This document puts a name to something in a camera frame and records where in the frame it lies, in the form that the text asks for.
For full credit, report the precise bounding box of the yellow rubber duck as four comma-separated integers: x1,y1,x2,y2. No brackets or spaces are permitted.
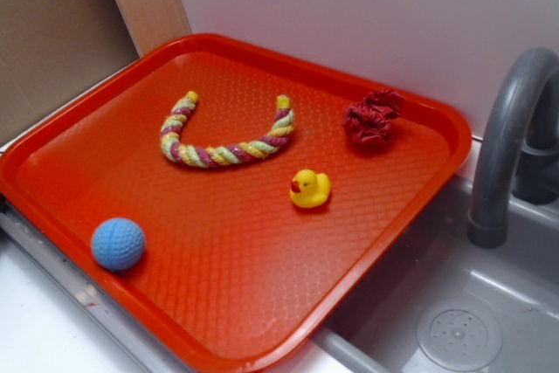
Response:
289,169,331,209

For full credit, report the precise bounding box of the orange plastic tray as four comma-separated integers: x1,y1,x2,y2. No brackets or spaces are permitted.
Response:
1,34,472,372

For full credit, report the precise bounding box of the crumpled red cloth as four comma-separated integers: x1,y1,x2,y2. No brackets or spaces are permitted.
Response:
342,89,404,147

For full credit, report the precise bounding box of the blue dimpled ball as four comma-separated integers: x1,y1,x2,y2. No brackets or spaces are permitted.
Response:
91,218,146,272

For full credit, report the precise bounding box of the grey plastic sink basin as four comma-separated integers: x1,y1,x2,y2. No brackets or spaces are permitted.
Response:
324,178,558,372

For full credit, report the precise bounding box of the grey plastic faucet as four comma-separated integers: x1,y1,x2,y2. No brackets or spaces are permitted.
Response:
468,47,558,249

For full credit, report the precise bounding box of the twisted multicolour rope toy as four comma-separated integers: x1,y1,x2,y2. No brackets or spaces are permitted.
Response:
159,91,294,169

